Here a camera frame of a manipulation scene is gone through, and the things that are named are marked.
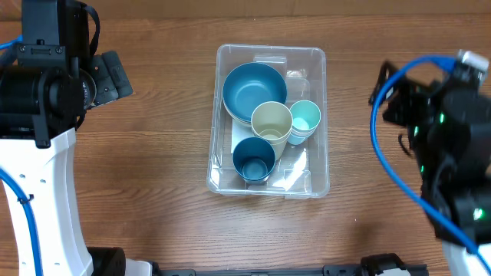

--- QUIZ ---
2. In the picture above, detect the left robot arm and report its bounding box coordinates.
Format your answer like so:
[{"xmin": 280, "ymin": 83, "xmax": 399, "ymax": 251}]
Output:
[{"xmin": 1, "ymin": 0, "xmax": 158, "ymax": 276}]

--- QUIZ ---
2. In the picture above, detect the small light blue cup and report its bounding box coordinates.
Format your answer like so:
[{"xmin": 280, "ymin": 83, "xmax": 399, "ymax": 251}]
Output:
[{"xmin": 287, "ymin": 133, "xmax": 310, "ymax": 146}]

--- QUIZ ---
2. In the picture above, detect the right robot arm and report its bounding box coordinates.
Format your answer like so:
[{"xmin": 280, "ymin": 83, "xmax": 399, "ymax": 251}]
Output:
[{"xmin": 368, "ymin": 53, "xmax": 490, "ymax": 275}]

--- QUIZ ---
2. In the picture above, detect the left blue cable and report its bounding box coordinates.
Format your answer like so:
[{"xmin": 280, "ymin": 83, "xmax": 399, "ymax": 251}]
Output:
[{"xmin": 0, "ymin": 34, "xmax": 44, "ymax": 276}]

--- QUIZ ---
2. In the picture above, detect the tall blue cup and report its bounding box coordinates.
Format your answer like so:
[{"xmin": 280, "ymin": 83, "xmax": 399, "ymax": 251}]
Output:
[{"xmin": 232, "ymin": 136, "xmax": 275, "ymax": 185}]

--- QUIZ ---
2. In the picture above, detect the blue cable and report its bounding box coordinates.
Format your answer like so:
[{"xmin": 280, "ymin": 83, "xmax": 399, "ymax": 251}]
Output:
[
  {"xmin": 0, "ymin": 34, "xmax": 44, "ymax": 276},
  {"xmin": 369, "ymin": 54, "xmax": 491, "ymax": 276}
]

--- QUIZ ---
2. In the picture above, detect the small grey cup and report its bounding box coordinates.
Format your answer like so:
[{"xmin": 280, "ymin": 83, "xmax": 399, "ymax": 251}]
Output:
[{"xmin": 291, "ymin": 128, "xmax": 315, "ymax": 139}]

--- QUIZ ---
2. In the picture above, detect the cream bowl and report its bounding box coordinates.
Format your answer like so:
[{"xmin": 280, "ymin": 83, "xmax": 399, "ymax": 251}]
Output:
[{"xmin": 226, "ymin": 109, "xmax": 252, "ymax": 128}]

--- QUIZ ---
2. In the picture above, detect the white label in container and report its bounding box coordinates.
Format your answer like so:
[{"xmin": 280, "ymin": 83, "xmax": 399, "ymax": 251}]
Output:
[{"xmin": 230, "ymin": 120, "xmax": 254, "ymax": 153}]

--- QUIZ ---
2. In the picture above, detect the right blue cable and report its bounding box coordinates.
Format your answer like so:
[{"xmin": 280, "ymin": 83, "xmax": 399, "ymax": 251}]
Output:
[{"xmin": 369, "ymin": 54, "xmax": 491, "ymax": 276}]

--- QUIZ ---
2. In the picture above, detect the small mint green cup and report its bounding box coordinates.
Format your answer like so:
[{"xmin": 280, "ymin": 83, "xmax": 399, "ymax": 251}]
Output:
[{"xmin": 290, "ymin": 100, "xmax": 321, "ymax": 133}]

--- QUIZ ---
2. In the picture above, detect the dark blue bowl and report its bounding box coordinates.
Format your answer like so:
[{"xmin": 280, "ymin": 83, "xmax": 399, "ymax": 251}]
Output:
[{"xmin": 222, "ymin": 62, "xmax": 288, "ymax": 123}]

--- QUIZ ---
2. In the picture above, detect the tall beige cup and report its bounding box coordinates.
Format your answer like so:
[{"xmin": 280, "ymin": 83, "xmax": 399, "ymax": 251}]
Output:
[
  {"xmin": 265, "ymin": 135, "xmax": 288, "ymax": 160},
  {"xmin": 251, "ymin": 101, "xmax": 293, "ymax": 143}
]

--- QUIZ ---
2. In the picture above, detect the clear plastic storage container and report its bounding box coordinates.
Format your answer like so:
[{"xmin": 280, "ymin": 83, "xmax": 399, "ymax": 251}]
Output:
[{"xmin": 206, "ymin": 44, "xmax": 330, "ymax": 199}]

